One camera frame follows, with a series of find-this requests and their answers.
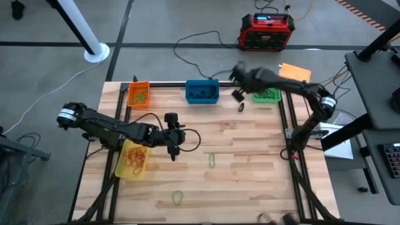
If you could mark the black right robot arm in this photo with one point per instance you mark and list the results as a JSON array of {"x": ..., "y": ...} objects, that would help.
[{"x": 290, "y": 84}]

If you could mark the red portable power station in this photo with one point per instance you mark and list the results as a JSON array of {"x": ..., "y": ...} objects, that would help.
[{"x": 265, "y": 34}]

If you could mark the grey side table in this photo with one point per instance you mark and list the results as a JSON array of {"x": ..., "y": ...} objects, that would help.
[{"x": 372, "y": 87}]

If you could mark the yellow plastic basket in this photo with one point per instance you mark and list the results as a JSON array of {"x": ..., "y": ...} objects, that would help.
[{"x": 120, "y": 168}]

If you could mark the person's foot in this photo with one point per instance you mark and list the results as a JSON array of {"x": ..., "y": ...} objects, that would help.
[{"x": 17, "y": 7}]

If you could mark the green plastic basket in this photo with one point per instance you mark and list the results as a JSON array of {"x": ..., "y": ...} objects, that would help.
[{"x": 278, "y": 97}]

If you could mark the orange paper sheet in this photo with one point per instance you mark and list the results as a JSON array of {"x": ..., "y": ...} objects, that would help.
[{"x": 297, "y": 72}]

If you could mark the tangled red rubber bands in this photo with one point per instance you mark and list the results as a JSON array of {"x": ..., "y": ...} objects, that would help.
[{"x": 134, "y": 159}]

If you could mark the grey keyboard desk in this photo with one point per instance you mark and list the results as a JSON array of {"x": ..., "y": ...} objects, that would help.
[{"x": 384, "y": 187}]

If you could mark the black table support beam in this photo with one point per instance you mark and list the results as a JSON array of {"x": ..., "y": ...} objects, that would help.
[{"x": 347, "y": 132}]

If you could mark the tangled green rubber bands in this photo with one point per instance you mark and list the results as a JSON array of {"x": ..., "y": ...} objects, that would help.
[{"x": 139, "y": 99}]

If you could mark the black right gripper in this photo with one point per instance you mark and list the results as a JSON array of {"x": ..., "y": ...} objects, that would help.
[{"x": 247, "y": 78}]

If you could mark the black keyboard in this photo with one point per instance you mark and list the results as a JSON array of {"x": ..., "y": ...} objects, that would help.
[{"x": 392, "y": 159}]

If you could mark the black metal stand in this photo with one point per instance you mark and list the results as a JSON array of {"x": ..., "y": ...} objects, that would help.
[{"x": 25, "y": 149}]

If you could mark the tangled dark rubber bands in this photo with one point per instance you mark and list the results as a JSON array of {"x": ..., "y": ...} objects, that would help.
[{"x": 265, "y": 94}]

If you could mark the blue plastic basket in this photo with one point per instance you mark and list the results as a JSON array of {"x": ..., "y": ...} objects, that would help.
[{"x": 190, "y": 84}]

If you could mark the white paper sheet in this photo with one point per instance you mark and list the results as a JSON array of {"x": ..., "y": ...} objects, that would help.
[{"x": 342, "y": 150}]

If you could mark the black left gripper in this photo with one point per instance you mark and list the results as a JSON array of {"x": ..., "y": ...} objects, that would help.
[{"x": 172, "y": 137}]

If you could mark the green rubber band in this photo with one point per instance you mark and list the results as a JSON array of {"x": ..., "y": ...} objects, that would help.
[
  {"x": 212, "y": 167},
  {"x": 172, "y": 197}
]

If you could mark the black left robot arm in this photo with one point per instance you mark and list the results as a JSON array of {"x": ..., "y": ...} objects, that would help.
[{"x": 103, "y": 123}]

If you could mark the black table frame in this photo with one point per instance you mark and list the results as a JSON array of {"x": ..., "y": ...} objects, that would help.
[{"x": 168, "y": 84}]

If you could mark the black slanted post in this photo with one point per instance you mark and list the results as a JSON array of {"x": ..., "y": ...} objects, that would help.
[{"x": 378, "y": 40}]

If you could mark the black and white pole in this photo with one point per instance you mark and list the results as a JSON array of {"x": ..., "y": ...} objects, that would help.
[{"x": 81, "y": 28}]

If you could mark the orange plastic basket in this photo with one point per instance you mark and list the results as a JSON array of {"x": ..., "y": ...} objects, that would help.
[{"x": 132, "y": 87}]

